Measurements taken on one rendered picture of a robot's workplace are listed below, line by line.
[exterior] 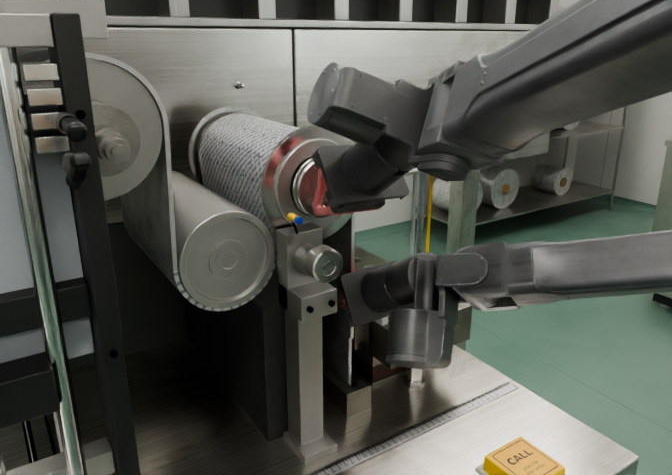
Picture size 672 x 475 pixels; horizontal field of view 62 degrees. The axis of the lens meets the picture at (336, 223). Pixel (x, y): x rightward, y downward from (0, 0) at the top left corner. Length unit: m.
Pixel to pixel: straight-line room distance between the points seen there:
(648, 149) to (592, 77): 5.24
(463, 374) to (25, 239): 0.71
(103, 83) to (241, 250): 0.24
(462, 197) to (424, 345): 1.02
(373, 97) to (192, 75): 0.53
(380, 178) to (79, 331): 0.31
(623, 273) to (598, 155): 5.20
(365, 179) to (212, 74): 0.48
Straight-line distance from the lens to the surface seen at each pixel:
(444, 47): 1.26
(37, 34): 0.46
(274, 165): 0.67
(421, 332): 0.63
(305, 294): 0.67
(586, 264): 0.61
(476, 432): 0.86
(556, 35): 0.34
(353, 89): 0.48
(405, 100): 0.50
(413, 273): 0.64
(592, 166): 5.84
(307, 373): 0.74
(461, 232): 1.64
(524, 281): 0.60
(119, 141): 0.50
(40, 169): 0.50
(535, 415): 0.92
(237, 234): 0.68
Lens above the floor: 1.42
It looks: 18 degrees down
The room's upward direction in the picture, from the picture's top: straight up
